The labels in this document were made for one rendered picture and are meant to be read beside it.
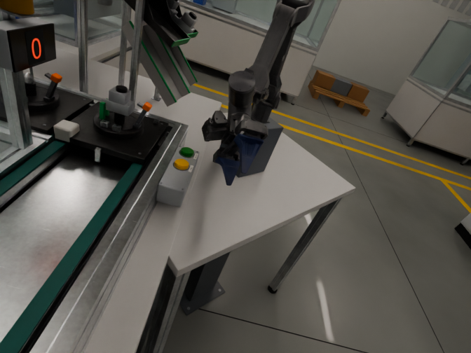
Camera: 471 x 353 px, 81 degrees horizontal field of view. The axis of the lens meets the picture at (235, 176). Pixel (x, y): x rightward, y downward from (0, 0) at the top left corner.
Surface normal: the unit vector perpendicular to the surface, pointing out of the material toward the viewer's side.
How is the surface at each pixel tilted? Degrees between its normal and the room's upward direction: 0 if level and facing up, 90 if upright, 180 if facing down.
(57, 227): 0
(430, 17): 90
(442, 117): 90
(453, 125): 90
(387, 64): 90
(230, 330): 0
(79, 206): 0
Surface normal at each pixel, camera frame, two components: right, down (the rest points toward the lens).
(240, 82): 0.04, -0.37
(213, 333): 0.29, -0.77
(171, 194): -0.08, 0.57
